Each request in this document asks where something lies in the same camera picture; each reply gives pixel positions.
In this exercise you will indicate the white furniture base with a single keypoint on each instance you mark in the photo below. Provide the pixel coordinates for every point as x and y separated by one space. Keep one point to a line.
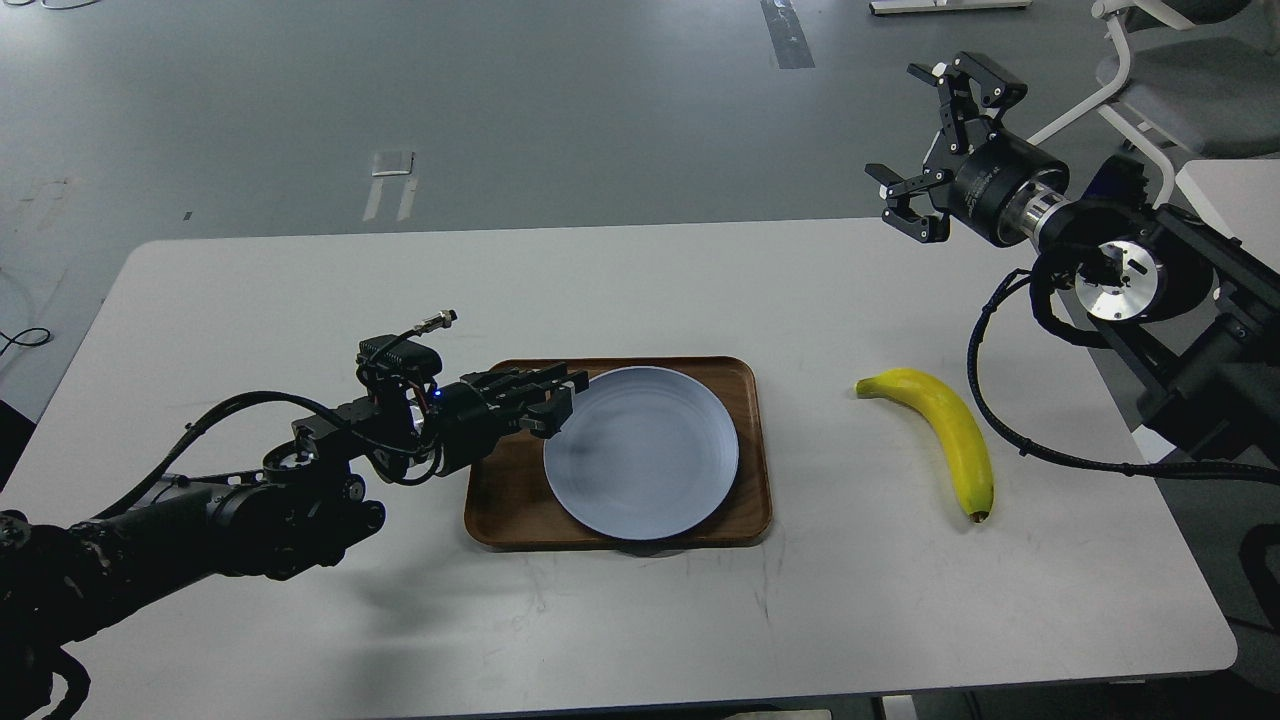
905 7

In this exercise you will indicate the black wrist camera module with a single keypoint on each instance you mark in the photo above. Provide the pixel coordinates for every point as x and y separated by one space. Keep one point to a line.
387 359

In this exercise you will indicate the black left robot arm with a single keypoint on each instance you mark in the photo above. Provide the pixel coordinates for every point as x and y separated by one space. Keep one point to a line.
303 508

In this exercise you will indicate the white side table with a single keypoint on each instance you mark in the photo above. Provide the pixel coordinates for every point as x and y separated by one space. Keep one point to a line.
1239 198

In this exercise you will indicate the yellow banana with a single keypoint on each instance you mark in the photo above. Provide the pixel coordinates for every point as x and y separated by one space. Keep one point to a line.
963 444

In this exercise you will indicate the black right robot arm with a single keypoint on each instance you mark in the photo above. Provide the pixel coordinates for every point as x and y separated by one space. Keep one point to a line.
1189 311

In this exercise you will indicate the white grey office chair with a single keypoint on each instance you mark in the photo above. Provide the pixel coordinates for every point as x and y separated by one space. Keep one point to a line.
1216 97

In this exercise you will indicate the light blue plate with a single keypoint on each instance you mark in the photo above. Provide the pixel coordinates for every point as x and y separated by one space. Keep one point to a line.
647 454

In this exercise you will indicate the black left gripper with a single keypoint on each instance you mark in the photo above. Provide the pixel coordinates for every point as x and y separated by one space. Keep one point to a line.
470 416

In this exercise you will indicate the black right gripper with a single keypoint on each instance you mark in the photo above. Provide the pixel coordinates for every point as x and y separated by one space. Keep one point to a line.
1000 182

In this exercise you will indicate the brown wooden tray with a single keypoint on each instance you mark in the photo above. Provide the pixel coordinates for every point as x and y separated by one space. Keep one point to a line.
509 505

